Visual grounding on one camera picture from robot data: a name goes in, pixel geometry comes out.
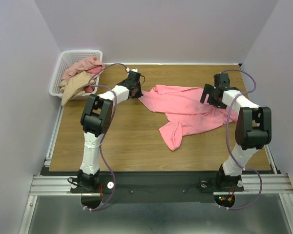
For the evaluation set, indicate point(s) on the aluminium frame rail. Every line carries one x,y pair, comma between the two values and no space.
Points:
50,186

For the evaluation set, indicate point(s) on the bright pink t shirt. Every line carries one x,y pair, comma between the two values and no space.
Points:
185,113

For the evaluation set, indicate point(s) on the beige t shirt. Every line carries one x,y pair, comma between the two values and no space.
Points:
76,86

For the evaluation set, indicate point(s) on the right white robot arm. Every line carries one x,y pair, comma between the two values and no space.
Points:
253,131

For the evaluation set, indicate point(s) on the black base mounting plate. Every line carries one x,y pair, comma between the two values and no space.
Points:
156,187

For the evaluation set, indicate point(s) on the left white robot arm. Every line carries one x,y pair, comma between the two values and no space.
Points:
96,119

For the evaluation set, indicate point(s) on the dusty pink t shirt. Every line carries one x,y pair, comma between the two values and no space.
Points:
85,64

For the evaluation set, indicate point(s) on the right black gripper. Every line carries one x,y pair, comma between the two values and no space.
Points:
208,93

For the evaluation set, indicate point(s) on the red t shirt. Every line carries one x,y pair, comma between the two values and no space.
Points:
94,70

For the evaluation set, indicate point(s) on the white plastic laundry basket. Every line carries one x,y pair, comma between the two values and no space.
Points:
66,59

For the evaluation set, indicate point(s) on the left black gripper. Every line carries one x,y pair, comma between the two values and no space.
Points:
139,94

